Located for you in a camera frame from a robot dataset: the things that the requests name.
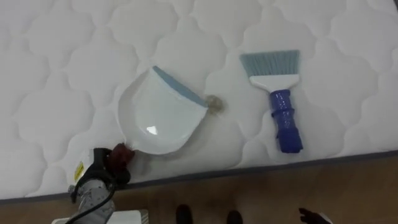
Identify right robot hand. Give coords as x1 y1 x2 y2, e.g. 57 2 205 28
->
298 207 333 224

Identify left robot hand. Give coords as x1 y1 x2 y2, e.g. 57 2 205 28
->
73 147 132 187

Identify white perforated plastic basket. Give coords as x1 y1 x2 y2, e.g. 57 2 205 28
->
51 209 150 224

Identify robot legs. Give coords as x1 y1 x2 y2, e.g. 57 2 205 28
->
175 203 244 224

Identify white dustpan with dark handle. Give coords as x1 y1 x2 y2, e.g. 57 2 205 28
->
107 65 210 175

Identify hand brush with blue handle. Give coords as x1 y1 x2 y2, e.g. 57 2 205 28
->
239 49 304 154

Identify small crumpled clear wrapper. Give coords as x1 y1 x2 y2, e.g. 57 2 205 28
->
205 94 224 116

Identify grey bed with white mattress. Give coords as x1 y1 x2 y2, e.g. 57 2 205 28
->
0 0 398 206

